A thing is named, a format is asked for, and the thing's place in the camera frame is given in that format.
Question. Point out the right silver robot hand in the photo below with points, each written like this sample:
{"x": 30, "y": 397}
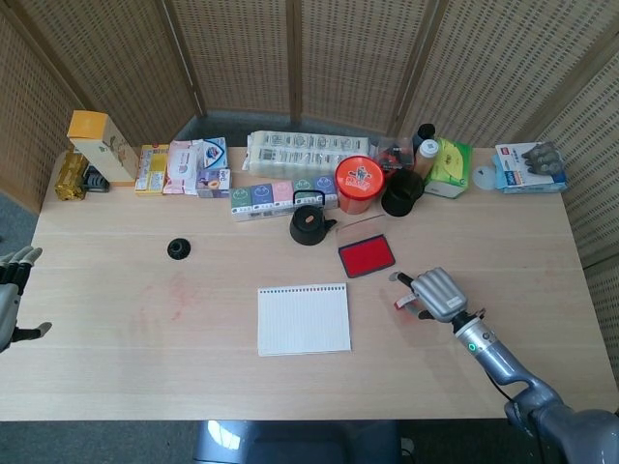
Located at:
{"x": 442, "y": 295}

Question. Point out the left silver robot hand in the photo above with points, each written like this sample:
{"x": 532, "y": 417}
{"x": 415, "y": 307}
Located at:
{"x": 9, "y": 309}

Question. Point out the red and white stamp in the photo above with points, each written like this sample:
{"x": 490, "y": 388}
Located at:
{"x": 400, "y": 303}

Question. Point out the dark robot base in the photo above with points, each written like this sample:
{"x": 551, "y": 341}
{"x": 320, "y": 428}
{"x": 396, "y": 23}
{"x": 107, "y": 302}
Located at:
{"x": 300, "y": 442}

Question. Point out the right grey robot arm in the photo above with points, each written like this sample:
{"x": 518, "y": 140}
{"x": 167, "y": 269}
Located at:
{"x": 503, "y": 362}

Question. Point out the white spiral lined notebook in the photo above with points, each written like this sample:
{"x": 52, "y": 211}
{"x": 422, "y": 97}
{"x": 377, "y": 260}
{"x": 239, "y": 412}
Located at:
{"x": 304, "y": 321}

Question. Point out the red ink pad clear lid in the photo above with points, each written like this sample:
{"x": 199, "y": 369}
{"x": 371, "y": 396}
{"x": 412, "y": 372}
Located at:
{"x": 365, "y": 256}

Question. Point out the black mesh pen cup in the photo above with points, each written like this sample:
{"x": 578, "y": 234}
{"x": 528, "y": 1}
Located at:
{"x": 401, "y": 193}

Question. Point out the white round disc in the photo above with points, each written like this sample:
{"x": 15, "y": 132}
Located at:
{"x": 483, "y": 178}

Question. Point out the green tissue box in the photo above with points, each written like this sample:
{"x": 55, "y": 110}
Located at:
{"x": 450, "y": 166}

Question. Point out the brown bottle white cap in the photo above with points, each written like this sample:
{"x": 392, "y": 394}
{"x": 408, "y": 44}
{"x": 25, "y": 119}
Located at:
{"x": 426, "y": 157}

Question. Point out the orange lidded tub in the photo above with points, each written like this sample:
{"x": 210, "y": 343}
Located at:
{"x": 360, "y": 181}

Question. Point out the blue plastic packet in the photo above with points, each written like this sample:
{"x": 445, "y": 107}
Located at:
{"x": 527, "y": 176}

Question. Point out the gold foil pack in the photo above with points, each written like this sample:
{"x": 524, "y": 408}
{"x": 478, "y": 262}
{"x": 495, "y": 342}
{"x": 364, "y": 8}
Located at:
{"x": 70, "y": 176}

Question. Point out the clear plastic box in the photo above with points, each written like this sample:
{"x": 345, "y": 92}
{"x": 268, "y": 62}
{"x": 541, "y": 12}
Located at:
{"x": 394, "y": 154}

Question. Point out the black teapot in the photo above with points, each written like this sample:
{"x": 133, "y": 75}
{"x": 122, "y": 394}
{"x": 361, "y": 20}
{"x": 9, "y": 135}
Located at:
{"x": 309, "y": 224}

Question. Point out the dark bottle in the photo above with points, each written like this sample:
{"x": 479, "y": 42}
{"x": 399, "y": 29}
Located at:
{"x": 425, "y": 131}

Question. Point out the small black round holder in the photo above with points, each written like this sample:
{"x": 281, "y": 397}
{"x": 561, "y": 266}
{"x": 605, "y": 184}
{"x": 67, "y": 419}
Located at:
{"x": 179, "y": 249}

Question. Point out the tall cream yellow carton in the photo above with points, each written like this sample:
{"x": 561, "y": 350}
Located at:
{"x": 106, "y": 154}

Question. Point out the yellow flat box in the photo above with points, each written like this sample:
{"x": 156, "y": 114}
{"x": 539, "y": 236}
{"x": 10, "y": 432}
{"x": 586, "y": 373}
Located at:
{"x": 152, "y": 171}

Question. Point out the clear wrapped paper roll pack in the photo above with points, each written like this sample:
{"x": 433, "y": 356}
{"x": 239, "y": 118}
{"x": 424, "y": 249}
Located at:
{"x": 300, "y": 152}

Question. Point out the multicolour pocket tissue pack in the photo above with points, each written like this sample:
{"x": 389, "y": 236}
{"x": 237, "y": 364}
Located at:
{"x": 263, "y": 198}

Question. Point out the pink wet wipes pack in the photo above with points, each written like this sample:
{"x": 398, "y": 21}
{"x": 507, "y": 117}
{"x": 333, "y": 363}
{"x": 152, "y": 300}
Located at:
{"x": 181, "y": 166}

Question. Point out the purple small box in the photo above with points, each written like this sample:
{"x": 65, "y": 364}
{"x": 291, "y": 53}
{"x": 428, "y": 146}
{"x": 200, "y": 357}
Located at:
{"x": 213, "y": 183}

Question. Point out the blue white soap box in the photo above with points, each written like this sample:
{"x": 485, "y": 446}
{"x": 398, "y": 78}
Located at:
{"x": 214, "y": 152}

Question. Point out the wicker folding screen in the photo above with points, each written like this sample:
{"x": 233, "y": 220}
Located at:
{"x": 242, "y": 48}

